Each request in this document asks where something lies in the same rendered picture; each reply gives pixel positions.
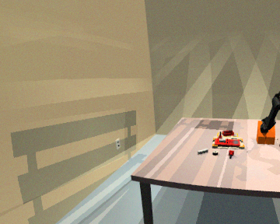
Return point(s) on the red hollow shell with corner bosses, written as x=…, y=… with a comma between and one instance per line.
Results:
x=228, y=133

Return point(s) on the black toy car wheel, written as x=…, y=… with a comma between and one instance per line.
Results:
x=215, y=153

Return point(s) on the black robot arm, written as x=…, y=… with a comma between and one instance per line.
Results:
x=269, y=122

